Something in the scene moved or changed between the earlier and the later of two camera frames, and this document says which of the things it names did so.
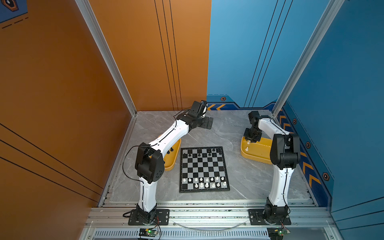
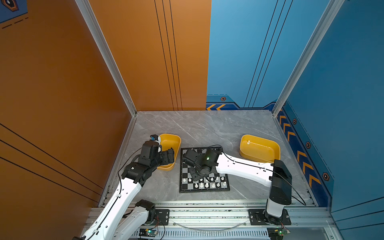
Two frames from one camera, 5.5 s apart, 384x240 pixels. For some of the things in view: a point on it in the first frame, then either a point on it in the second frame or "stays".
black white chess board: x=202 y=169 stays
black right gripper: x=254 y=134 → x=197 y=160
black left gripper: x=205 y=121 → x=170 y=154
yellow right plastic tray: x=259 y=152 stays
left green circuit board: x=147 y=232 stays
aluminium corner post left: x=89 y=16 stays
